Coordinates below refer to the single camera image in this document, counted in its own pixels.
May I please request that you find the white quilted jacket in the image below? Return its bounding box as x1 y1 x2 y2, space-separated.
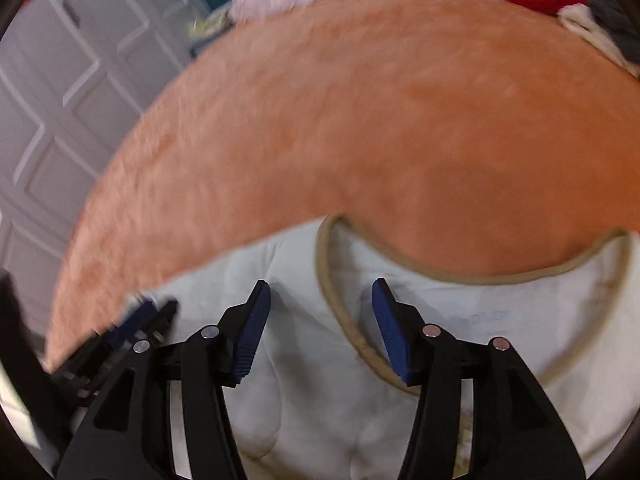
120 215 636 480

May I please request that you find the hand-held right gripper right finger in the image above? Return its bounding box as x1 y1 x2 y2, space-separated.
371 278 586 480

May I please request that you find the orange fleece blanket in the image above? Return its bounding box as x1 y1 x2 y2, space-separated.
45 0 640 376

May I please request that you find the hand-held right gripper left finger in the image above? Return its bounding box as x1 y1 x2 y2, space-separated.
56 280 272 480

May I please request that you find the white fleece cloth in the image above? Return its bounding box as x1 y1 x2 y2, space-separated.
557 2 640 78

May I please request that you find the white panelled wardrobe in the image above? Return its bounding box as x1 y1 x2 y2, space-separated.
0 0 211 341

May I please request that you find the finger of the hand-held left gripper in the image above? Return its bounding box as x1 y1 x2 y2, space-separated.
50 299 180 406

